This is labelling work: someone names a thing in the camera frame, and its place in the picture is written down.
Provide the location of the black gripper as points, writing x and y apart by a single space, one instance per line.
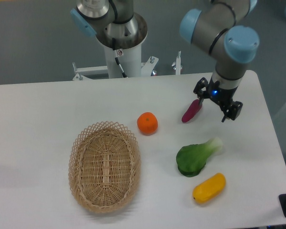
221 91

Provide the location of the purple sweet potato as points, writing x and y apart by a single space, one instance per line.
192 111

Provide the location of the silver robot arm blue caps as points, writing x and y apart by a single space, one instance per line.
217 32

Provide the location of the green bok choy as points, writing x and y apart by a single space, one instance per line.
191 159

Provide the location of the orange tangerine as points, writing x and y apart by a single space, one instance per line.
147 123

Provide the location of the yellow mango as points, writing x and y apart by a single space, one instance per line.
209 189

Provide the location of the woven wicker basket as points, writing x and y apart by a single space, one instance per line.
104 167

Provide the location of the white bracket with bolt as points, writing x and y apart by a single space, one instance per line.
176 65

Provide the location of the white pedestal base frame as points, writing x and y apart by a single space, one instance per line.
101 72

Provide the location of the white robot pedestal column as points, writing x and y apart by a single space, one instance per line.
129 59

